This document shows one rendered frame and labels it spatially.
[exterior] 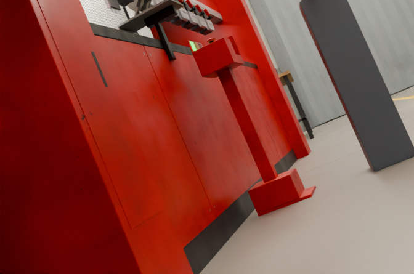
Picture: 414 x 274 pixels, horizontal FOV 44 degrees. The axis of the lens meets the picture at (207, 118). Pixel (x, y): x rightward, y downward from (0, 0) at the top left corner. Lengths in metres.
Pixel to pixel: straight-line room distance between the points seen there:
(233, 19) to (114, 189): 3.36
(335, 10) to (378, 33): 7.62
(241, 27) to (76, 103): 3.30
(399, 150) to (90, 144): 1.41
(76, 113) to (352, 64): 1.34
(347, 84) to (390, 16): 7.76
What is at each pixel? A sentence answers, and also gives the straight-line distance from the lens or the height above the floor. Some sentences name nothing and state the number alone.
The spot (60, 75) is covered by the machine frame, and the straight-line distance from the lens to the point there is 1.18.
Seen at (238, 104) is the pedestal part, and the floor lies 0.49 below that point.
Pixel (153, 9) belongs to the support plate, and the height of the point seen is 0.99.
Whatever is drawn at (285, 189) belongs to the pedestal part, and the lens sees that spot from 2.21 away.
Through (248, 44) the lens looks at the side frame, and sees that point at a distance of 4.35.
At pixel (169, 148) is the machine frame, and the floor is 0.41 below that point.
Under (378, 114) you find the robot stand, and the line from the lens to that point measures 2.19.
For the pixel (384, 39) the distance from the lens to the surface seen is 9.82.
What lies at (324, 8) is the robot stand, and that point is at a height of 0.70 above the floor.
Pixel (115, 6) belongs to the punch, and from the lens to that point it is 2.37.
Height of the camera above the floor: 0.34
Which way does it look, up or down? 4 degrees up
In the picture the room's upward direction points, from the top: 23 degrees counter-clockwise
